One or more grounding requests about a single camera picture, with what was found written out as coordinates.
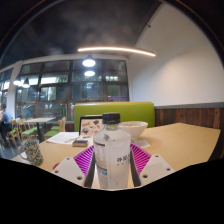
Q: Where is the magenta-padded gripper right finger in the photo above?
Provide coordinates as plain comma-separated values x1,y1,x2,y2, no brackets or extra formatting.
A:
128,143,176,188

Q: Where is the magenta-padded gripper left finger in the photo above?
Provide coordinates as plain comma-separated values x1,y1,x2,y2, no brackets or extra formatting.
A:
51,144,98,189

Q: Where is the clear black-capped drink bottle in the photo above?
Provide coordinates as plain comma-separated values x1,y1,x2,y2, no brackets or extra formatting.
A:
92,112,132,190

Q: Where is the white paper napkin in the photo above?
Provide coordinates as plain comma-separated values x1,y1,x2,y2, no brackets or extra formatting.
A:
132,138,151,149

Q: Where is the small flat grey device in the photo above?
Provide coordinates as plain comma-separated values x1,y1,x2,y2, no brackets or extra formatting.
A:
71,138,89,148

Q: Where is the white paper sheet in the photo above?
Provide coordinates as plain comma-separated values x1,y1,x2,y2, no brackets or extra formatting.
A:
45,131,81,145

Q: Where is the dark speckled patterned mug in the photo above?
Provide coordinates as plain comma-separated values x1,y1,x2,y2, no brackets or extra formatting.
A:
19,138,45,167

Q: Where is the white ceramic bowl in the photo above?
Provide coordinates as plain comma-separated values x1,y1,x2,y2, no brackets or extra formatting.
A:
118,120,149,141

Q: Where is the black-framed menu tablet stand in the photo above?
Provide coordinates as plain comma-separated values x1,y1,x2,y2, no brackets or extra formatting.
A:
78,115,104,138

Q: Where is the group of green-seated wooden chairs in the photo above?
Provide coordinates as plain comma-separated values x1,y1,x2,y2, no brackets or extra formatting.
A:
7,116,68,144

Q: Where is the light wooden dining table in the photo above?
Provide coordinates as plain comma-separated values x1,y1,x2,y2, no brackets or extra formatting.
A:
23,116,57,143

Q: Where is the green upholstered bench backrest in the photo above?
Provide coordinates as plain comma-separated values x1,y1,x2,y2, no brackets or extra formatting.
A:
73,101,156,133

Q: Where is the large dark-framed window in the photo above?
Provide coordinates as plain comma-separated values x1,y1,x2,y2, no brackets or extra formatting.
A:
0,59,130,121

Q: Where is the person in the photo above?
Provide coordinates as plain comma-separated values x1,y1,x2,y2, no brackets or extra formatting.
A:
0,103,14,144

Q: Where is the large round pendant lamp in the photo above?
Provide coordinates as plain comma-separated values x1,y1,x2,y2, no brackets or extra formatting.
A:
82,55,97,68

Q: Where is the long curved ceiling light strip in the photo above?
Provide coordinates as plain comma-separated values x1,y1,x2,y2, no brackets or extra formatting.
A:
77,46,157,58

